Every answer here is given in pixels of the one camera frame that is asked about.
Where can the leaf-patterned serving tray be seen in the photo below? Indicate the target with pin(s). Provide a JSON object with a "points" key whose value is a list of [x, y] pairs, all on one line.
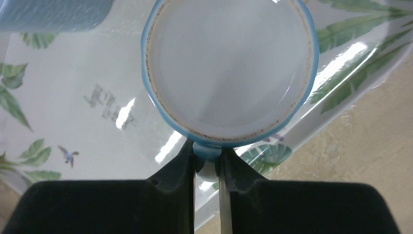
{"points": [[72, 105]]}

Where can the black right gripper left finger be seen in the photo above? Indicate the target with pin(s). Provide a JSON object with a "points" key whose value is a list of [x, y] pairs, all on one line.
{"points": [[160, 204]]}

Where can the light blue mug back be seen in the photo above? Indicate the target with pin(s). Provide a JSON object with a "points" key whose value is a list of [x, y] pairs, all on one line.
{"points": [[52, 15]]}

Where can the light blue mug front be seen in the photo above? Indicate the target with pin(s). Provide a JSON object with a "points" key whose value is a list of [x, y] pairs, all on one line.
{"points": [[228, 73]]}

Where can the light blue mug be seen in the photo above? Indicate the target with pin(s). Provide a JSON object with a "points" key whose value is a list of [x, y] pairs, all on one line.
{"points": [[52, 15], [228, 73]]}

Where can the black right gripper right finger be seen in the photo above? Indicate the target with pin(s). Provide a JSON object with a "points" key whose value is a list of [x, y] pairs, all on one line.
{"points": [[253, 204]]}

